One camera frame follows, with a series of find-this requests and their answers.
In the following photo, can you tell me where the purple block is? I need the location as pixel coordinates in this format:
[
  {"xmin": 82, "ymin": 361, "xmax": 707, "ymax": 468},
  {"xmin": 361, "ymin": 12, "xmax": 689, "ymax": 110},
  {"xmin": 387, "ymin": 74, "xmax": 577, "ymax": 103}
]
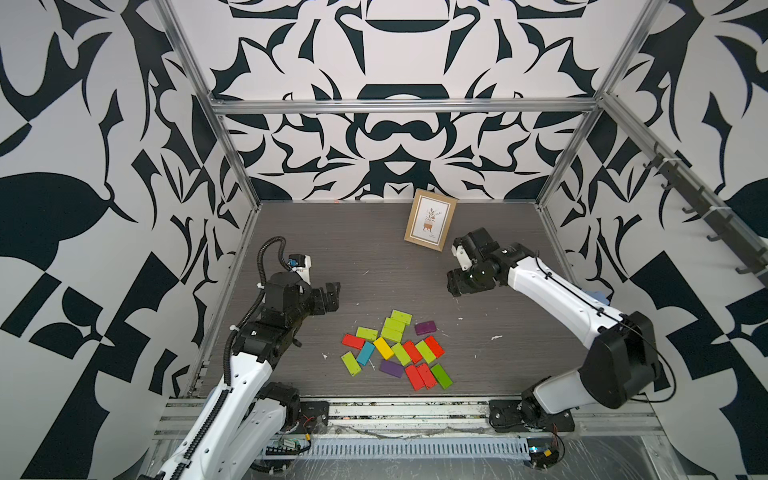
[
  {"xmin": 380, "ymin": 360, "xmax": 405, "ymax": 378},
  {"xmin": 414, "ymin": 321, "xmax": 437, "ymax": 336}
]

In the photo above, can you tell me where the red block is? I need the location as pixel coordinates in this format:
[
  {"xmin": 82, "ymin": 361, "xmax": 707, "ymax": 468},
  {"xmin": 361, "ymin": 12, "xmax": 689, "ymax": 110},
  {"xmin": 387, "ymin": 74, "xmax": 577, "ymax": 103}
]
[
  {"xmin": 405, "ymin": 365, "xmax": 424, "ymax": 391},
  {"xmin": 425, "ymin": 336, "xmax": 445, "ymax": 358},
  {"xmin": 416, "ymin": 363, "xmax": 437, "ymax": 390},
  {"xmin": 403, "ymin": 341, "xmax": 423, "ymax": 364},
  {"xmin": 342, "ymin": 334, "xmax": 366, "ymax": 350}
]

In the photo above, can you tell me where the green block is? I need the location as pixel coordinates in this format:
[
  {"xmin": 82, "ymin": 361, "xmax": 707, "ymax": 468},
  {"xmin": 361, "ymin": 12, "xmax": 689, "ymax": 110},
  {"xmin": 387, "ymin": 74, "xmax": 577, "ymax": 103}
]
[{"xmin": 431, "ymin": 364, "xmax": 453, "ymax": 390}]

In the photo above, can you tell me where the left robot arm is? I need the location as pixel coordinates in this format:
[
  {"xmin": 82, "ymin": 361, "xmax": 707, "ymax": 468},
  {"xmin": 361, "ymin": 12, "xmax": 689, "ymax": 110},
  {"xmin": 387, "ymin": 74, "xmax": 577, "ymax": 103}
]
[{"xmin": 155, "ymin": 267, "xmax": 341, "ymax": 479}]

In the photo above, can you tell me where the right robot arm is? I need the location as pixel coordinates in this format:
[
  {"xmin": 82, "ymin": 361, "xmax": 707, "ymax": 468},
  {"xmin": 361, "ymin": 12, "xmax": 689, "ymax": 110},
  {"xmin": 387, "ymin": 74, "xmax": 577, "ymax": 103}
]
[{"xmin": 447, "ymin": 228, "xmax": 663, "ymax": 425}]

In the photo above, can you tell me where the lime block upper left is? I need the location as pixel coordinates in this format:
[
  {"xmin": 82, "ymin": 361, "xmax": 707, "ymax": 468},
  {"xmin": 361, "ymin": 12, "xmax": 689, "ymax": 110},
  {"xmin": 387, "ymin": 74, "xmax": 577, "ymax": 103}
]
[{"xmin": 356, "ymin": 327, "xmax": 379, "ymax": 342}]

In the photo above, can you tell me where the lime block lower left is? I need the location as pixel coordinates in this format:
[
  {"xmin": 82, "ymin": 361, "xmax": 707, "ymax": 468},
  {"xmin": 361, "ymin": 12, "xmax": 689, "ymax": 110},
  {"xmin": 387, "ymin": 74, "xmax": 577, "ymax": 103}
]
[{"xmin": 341, "ymin": 352, "xmax": 362, "ymax": 377}]

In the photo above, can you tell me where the teal block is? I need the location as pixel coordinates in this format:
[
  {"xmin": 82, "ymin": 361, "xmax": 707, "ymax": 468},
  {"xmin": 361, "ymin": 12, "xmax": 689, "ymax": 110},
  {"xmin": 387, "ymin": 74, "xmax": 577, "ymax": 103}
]
[{"xmin": 356, "ymin": 342, "xmax": 375, "ymax": 366}]

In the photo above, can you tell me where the lime block stacked middle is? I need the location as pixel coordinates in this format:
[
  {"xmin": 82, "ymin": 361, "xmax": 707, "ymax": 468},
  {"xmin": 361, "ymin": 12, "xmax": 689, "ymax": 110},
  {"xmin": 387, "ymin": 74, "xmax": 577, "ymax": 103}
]
[{"xmin": 381, "ymin": 318, "xmax": 406, "ymax": 343}]

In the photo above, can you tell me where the lime block top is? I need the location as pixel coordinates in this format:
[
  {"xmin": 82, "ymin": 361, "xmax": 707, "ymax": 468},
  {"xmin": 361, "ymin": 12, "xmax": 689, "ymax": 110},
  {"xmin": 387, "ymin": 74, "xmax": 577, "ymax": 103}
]
[{"xmin": 390, "ymin": 310, "xmax": 412, "ymax": 325}]

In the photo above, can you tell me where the yellow block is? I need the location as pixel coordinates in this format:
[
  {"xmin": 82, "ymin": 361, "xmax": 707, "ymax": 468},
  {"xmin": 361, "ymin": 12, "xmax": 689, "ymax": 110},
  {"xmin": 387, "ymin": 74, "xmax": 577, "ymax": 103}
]
[{"xmin": 373, "ymin": 337, "xmax": 394, "ymax": 360}]

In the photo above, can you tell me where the lime block right centre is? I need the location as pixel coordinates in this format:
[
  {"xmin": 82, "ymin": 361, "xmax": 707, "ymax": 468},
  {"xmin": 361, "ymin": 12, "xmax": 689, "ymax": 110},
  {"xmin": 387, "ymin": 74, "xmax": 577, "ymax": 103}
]
[{"xmin": 415, "ymin": 340, "xmax": 437, "ymax": 364}]

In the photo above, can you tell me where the blue cloth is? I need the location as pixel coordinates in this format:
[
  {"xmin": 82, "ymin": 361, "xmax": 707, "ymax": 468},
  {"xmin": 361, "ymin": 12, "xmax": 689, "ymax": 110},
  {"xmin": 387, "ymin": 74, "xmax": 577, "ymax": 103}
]
[{"xmin": 586, "ymin": 291, "xmax": 610, "ymax": 305}]

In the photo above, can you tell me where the left circuit board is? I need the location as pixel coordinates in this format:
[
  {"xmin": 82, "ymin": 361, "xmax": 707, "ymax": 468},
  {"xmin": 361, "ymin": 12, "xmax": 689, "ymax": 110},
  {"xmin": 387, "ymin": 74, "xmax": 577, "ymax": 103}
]
[{"xmin": 264, "ymin": 437, "xmax": 312, "ymax": 456}]

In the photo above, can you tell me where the circuit board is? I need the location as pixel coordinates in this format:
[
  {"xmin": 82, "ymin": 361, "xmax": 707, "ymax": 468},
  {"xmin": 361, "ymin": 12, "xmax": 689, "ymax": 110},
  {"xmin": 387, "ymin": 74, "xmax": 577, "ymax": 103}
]
[
  {"xmin": 525, "ymin": 446, "xmax": 563, "ymax": 470},
  {"xmin": 264, "ymin": 437, "xmax": 312, "ymax": 456}
]

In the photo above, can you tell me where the right circuit board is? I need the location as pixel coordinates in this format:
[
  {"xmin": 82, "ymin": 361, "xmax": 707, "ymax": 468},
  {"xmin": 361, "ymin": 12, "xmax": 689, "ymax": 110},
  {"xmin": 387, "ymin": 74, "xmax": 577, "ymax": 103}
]
[{"xmin": 525, "ymin": 446, "xmax": 563, "ymax": 470}]

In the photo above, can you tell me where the wooden picture frame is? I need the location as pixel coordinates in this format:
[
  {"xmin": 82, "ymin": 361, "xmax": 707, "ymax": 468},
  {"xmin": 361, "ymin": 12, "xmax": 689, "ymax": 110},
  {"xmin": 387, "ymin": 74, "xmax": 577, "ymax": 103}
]
[{"xmin": 404, "ymin": 189, "xmax": 458, "ymax": 252}]

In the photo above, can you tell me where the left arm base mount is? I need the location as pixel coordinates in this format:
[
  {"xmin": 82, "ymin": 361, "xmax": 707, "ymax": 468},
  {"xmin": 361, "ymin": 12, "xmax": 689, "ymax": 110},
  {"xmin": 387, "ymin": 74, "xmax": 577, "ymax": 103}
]
[{"xmin": 279, "ymin": 401, "xmax": 330, "ymax": 435}]

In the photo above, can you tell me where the white cable duct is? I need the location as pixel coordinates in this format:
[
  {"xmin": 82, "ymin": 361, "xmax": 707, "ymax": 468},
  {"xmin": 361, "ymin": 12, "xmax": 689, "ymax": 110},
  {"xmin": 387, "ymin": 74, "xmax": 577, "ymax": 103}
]
[{"xmin": 302, "ymin": 437, "xmax": 530, "ymax": 461}]

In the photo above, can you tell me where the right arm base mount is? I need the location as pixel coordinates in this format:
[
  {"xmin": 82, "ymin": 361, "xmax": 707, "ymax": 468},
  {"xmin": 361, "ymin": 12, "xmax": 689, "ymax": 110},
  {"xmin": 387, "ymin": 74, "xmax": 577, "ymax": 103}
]
[{"xmin": 488, "ymin": 399, "xmax": 575, "ymax": 433}]

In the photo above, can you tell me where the black wall hook rail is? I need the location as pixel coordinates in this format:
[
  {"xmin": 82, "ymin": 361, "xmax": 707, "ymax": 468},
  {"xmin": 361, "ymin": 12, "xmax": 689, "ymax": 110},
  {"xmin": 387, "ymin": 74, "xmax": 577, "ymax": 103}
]
[{"xmin": 643, "ymin": 141, "xmax": 767, "ymax": 288}]

